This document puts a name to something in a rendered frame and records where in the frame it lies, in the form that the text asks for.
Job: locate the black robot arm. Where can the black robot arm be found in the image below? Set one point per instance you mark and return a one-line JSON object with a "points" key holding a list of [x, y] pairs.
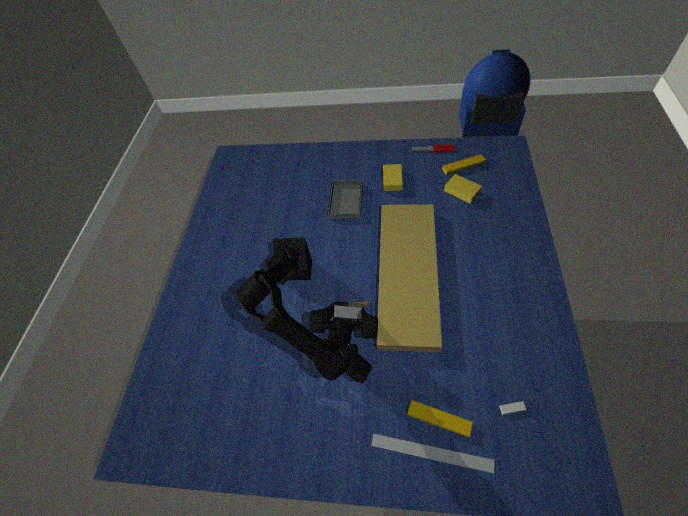
{"points": [[332, 356]]}

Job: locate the long grey flat bar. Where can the long grey flat bar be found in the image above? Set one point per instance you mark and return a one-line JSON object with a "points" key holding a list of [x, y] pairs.
{"points": [[433, 453]]}

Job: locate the small white flat rectangular block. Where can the small white flat rectangular block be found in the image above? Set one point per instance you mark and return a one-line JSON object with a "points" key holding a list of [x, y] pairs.
{"points": [[512, 407]]}

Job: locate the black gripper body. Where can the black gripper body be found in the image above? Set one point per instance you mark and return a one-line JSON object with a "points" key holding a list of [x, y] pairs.
{"points": [[318, 323]]}

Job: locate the red-handled awl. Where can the red-handled awl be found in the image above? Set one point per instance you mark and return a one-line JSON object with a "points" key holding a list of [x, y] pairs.
{"points": [[436, 148]]}

